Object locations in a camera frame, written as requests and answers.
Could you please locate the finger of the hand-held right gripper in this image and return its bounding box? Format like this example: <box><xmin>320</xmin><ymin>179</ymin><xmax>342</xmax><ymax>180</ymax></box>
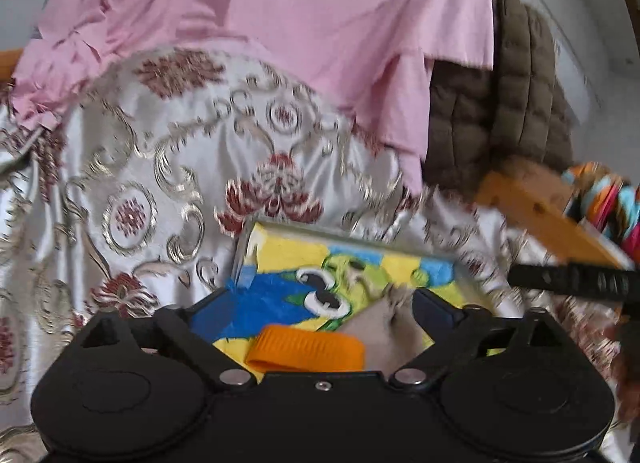
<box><xmin>507</xmin><ymin>263</ymin><xmax>640</xmax><ymax>303</ymax></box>

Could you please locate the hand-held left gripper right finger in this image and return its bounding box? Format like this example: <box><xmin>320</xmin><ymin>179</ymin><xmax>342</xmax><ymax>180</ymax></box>
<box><xmin>388</xmin><ymin>288</ymin><xmax>562</xmax><ymax>390</ymax></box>

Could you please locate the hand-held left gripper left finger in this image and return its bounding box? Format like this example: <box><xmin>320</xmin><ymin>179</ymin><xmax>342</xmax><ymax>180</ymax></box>
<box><xmin>80</xmin><ymin>287</ymin><xmax>258</xmax><ymax>390</ymax></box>

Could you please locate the beige cloth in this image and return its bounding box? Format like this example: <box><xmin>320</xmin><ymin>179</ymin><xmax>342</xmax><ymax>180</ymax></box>
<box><xmin>340</xmin><ymin>285</ymin><xmax>436</xmax><ymax>374</ymax></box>

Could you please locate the box with cartoon cloth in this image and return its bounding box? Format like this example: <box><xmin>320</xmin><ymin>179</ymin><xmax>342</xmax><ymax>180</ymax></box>
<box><xmin>190</xmin><ymin>235</ymin><xmax>483</xmax><ymax>384</ymax></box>

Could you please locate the colourful patterned cloth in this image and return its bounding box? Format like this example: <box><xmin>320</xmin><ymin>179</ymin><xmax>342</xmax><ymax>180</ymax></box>
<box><xmin>560</xmin><ymin>160</ymin><xmax>640</xmax><ymax>264</ymax></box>

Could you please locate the floral satin blanket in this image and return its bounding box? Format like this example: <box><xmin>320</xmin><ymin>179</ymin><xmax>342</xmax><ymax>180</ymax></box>
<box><xmin>0</xmin><ymin>43</ymin><xmax>631</xmax><ymax>463</ymax></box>

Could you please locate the brown quilted jacket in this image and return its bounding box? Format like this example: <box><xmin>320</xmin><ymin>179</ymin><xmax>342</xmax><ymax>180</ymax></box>
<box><xmin>422</xmin><ymin>0</ymin><xmax>576</xmax><ymax>194</ymax></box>

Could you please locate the pink cloth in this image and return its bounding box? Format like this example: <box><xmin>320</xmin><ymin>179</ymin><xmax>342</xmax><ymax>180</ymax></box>
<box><xmin>12</xmin><ymin>0</ymin><xmax>496</xmax><ymax>194</ymax></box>

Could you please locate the wooden chair frame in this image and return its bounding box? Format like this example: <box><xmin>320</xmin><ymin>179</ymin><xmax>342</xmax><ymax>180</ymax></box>
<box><xmin>475</xmin><ymin>158</ymin><xmax>626</xmax><ymax>269</ymax></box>

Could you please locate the orange ribbed strap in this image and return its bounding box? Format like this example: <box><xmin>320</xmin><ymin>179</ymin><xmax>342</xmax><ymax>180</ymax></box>
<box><xmin>244</xmin><ymin>324</ymin><xmax>366</xmax><ymax>373</ymax></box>

